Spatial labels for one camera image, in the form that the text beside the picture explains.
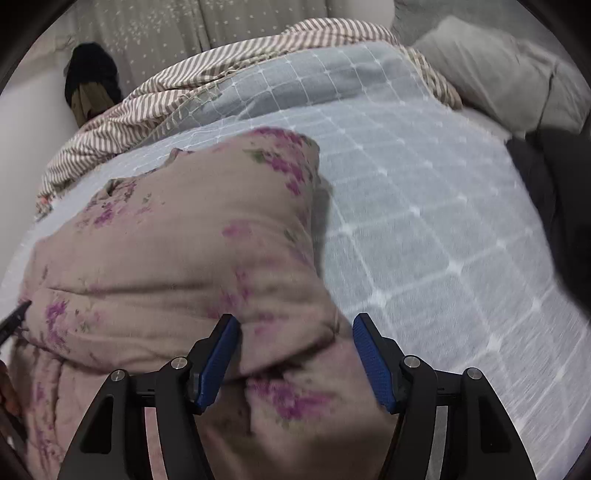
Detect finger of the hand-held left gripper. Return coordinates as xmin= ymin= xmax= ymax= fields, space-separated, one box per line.
xmin=0 ymin=300 xmax=32 ymax=347

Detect grey dotted curtain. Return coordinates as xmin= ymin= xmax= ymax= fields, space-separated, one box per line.
xmin=69 ymin=0 xmax=328 ymax=79

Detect black folded clothing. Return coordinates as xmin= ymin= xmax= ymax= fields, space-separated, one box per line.
xmin=505 ymin=129 xmax=591 ymax=305

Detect dark hanging clothes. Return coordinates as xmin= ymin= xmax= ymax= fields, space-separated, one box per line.
xmin=64 ymin=42 xmax=123 ymax=127

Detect grey pillow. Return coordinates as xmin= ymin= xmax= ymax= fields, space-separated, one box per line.
xmin=411 ymin=16 xmax=591 ymax=139

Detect striped quilt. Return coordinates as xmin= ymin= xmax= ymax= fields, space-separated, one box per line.
xmin=34 ymin=18 xmax=462 ymax=222

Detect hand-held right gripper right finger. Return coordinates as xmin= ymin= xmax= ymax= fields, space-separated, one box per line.
xmin=352 ymin=312 xmax=539 ymax=480

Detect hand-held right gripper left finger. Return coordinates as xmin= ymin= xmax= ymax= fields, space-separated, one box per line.
xmin=58 ymin=314 xmax=241 ymax=480

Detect floral padded jacket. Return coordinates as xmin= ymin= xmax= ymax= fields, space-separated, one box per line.
xmin=9 ymin=128 xmax=402 ymax=480

